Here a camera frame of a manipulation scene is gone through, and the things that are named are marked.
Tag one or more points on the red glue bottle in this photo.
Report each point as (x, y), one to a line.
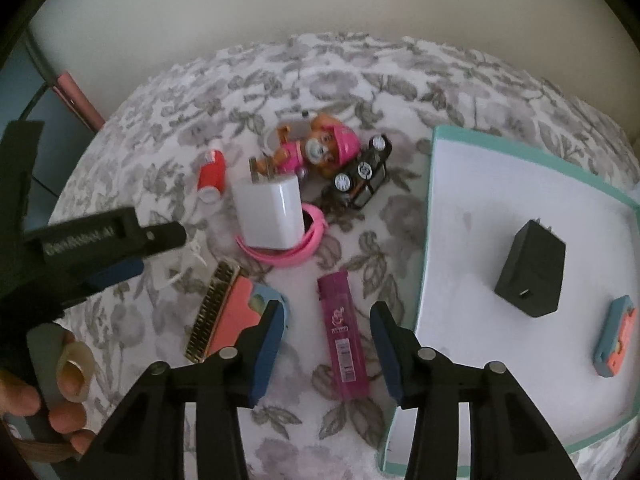
(212, 175)

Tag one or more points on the grey floral bedsheet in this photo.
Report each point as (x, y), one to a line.
(350, 85)

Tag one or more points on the clear plastic case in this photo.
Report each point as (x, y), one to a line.
(186, 259)

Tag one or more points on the person's left hand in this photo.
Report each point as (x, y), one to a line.
(75, 375)

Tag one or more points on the white power adapter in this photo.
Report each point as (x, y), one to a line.
(270, 210)

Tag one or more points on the pink board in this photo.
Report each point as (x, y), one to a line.
(80, 102)

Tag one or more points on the pink wristband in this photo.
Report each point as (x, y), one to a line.
(315, 225)

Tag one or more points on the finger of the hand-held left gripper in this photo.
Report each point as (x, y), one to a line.
(165, 236)
(116, 271)

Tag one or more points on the pink lighter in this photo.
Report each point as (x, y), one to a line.
(342, 330)

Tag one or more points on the blue cabinet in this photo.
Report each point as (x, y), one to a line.
(20, 90)

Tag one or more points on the teal white box tray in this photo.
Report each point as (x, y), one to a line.
(475, 260)

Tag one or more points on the black toy car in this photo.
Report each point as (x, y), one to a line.
(367, 172)

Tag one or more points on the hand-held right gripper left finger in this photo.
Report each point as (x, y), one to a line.
(264, 355)

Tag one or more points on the pink dog toy figure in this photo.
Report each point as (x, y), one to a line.
(345, 142)

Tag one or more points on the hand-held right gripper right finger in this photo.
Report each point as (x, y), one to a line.
(389, 355)

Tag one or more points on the black power adapter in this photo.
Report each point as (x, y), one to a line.
(532, 270)

